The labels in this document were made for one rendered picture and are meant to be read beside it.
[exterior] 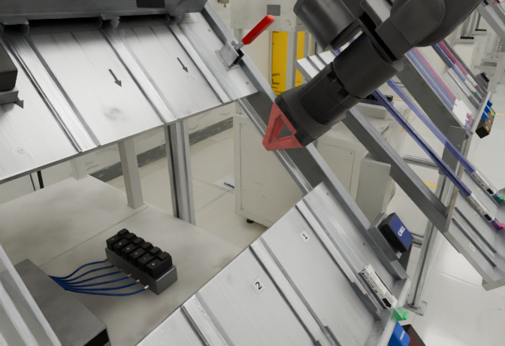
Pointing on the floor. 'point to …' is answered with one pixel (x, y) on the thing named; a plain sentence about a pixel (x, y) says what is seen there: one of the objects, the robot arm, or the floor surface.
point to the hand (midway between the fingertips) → (271, 142)
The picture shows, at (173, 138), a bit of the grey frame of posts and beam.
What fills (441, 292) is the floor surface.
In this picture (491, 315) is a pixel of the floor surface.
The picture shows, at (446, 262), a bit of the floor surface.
